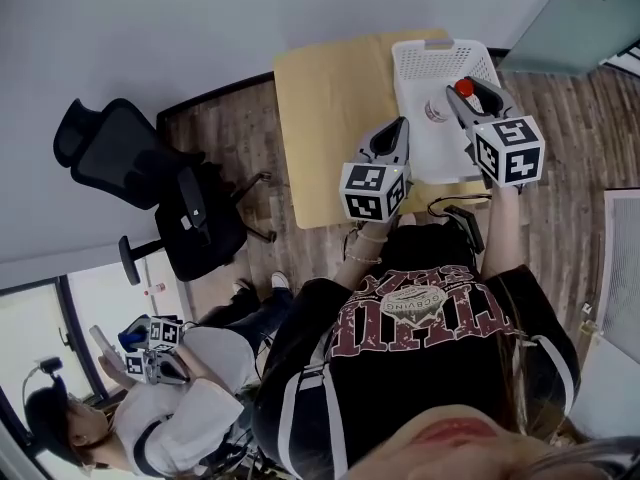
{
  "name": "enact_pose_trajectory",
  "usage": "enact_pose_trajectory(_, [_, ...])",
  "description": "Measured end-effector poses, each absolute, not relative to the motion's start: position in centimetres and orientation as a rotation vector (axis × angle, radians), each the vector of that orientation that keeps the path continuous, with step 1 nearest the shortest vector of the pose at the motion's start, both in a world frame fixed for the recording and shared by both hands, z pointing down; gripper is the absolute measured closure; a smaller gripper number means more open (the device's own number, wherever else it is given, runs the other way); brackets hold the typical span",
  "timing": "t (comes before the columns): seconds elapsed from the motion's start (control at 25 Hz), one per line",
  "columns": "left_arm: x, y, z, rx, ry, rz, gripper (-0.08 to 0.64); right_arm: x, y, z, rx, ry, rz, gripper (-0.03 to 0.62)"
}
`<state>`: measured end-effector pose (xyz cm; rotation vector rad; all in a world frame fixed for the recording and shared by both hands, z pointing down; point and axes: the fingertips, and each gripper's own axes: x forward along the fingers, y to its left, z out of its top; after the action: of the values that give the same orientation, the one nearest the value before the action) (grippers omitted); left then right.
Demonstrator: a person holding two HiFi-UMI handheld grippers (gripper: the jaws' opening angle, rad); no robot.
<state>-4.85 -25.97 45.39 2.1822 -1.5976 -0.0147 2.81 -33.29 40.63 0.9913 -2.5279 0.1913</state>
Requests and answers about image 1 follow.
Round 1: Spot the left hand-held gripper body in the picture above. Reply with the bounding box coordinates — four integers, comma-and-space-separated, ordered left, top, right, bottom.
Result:
338, 148, 413, 225

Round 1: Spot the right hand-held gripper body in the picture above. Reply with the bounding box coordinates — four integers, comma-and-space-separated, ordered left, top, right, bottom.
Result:
463, 109, 546, 192

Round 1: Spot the red-capped clear plastic bottle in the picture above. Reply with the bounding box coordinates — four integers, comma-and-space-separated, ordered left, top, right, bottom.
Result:
424, 78, 484, 124

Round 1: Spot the white perforated plastic basket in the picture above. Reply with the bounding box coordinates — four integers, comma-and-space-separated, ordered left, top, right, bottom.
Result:
391, 38, 503, 186

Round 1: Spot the person's right forearm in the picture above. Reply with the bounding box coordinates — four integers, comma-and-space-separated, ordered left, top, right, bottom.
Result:
479, 184, 525, 280

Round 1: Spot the person's left forearm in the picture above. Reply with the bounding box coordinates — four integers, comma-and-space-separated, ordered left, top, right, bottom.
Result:
333, 219, 402, 290

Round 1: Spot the light wooden table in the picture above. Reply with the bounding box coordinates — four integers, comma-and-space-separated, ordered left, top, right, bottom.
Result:
272, 28, 503, 231

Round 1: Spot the black box device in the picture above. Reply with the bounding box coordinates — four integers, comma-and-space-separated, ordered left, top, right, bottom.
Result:
443, 204, 487, 255

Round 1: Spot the frosted glass door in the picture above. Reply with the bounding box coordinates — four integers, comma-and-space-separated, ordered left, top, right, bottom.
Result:
498, 0, 640, 78

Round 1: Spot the black mesh office chair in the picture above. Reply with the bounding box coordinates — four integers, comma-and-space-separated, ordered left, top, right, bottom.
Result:
52, 97, 278, 287

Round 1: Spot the black printed t-shirt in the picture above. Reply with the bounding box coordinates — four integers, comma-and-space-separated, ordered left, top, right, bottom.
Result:
251, 264, 582, 480

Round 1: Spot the white cabinet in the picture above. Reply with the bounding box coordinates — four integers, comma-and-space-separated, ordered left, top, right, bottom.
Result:
568, 187, 640, 440

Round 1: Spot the person's chin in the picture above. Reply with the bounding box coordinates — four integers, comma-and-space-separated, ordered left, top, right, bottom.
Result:
344, 404, 640, 480

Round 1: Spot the black cable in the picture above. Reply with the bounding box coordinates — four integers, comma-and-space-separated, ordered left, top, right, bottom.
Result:
426, 193, 494, 219

